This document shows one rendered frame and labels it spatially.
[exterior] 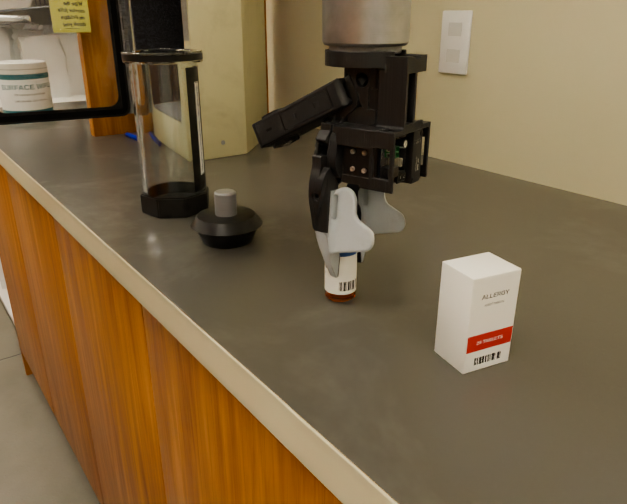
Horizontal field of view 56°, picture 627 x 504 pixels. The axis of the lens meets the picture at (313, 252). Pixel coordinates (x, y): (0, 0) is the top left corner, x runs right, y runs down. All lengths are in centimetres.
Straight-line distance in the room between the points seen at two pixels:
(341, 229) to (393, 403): 17
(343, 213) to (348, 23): 16
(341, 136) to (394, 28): 10
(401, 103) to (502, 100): 66
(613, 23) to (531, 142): 23
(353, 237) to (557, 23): 66
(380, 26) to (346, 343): 27
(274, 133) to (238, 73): 65
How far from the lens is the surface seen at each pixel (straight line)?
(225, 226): 73
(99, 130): 151
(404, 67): 51
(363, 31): 51
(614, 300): 68
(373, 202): 59
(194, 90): 85
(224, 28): 120
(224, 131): 122
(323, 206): 54
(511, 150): 116
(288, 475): 57
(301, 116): 55
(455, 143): 124
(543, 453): 45
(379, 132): 50
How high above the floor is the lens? 122
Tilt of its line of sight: 22 degrees down
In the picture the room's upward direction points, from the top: straight up
